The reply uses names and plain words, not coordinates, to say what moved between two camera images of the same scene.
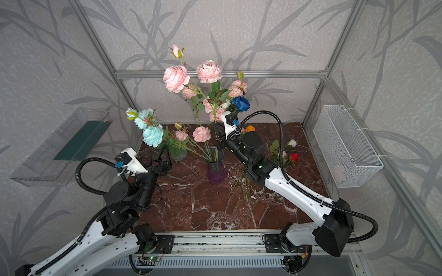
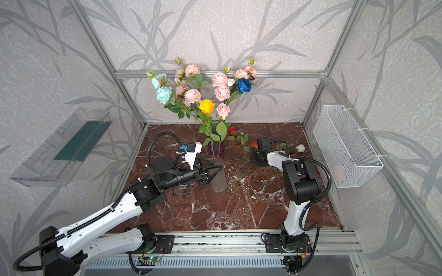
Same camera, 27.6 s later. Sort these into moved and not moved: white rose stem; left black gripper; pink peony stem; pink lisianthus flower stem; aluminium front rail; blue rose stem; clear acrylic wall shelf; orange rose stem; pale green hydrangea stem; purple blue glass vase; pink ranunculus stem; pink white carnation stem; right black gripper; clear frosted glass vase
Moved: white rose stem; purple blue glass vase; clear frosted glass vase; right black gripper; left black gripper; pink ranunculus stem; pink white carnation stem; pink lisianthus flower stem; pale green hydrangea stem; orange rose stem; blue rose stem; pink peony stem
Not moved: clear acrylic wall shelf; aluminium front rail
